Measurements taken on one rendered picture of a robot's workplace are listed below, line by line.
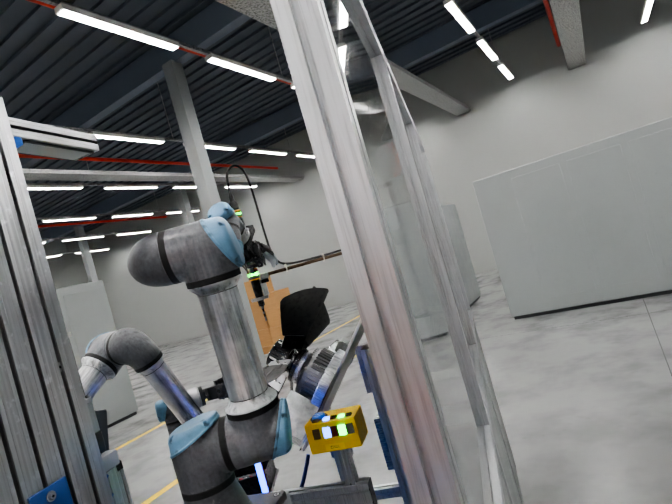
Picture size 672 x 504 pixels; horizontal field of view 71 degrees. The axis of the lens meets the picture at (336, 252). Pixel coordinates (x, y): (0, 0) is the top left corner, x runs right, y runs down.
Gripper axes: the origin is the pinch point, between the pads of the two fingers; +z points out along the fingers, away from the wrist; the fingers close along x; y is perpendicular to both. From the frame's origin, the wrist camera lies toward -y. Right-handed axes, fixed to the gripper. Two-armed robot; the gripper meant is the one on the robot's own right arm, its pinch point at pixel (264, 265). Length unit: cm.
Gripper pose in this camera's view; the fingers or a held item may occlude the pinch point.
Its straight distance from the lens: 171.1
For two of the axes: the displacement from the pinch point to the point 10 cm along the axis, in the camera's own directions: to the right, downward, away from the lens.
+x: 9.3, -3.5, -1.0
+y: 2.1, 7.6, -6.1
